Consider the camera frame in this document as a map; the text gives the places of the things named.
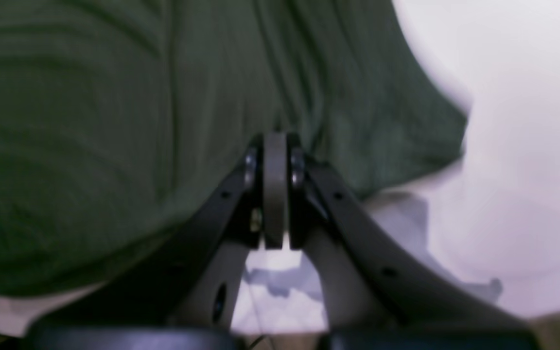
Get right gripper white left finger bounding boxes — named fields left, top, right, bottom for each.
left=25, top=133, right=288, bottom=350

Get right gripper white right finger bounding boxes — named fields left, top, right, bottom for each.
left=287, top=134, right=538, bottom=350

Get dark green t-shirt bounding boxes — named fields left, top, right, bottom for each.
left=0, top=0, right=466, bottom=297

